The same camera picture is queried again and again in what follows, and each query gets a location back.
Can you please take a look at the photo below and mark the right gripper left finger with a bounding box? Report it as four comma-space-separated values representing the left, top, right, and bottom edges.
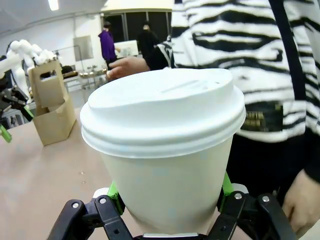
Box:
49, 181, 133, 240

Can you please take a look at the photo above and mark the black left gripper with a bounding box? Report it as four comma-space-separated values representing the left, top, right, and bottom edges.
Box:
0, 77, 35, 144

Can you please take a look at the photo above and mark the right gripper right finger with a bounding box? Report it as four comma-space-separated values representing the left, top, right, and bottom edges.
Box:
208, 172, 298, 240

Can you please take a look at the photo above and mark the white paper cup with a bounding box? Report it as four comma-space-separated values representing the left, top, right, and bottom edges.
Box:
99, 134, 235, 236

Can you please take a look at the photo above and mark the white plastic cup lid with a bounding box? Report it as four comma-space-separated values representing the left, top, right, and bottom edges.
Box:
79, 68, 247, 159

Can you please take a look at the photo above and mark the person's left forearm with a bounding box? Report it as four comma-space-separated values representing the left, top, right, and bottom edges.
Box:
297, 94, 320, 181

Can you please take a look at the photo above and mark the person's right forearm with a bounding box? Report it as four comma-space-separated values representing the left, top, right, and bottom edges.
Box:
143, 37, 177, 71

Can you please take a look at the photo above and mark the brown cardboard cup carrier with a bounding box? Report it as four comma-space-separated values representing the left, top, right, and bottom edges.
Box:
27, 59, 77, 147

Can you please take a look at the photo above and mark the person's left hand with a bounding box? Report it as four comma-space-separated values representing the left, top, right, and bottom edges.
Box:
281, 171, 320, 233

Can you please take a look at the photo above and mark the person's right hand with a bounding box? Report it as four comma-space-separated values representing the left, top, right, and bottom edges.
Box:
106, 56, 151, 81

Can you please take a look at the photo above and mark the metal table with bowls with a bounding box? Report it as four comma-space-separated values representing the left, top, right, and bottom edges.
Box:
62, 64, 111, 91

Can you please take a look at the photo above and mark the bystander in purple hoodie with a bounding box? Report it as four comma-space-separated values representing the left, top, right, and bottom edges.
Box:
98, 21, 118, 71

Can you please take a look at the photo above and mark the white board with drawing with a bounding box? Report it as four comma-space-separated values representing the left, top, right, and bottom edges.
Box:
113, 39, 139, 57

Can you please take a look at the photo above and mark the dark window pane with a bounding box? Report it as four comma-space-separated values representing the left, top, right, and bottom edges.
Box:
103, 9, 173, 43

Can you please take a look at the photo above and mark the bystander in black clothes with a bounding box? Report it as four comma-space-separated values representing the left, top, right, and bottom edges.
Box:
136, 21, 161, 60

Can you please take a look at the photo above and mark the person's torso in striped sweater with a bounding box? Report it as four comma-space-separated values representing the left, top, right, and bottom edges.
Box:
159, 0, 320, 240

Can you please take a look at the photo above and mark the grey metal wall panel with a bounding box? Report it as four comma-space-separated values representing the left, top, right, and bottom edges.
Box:
73, 35, 94, 61

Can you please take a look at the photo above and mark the black shoulder strap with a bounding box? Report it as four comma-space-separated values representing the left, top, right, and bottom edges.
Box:
268, 0, 307, 103

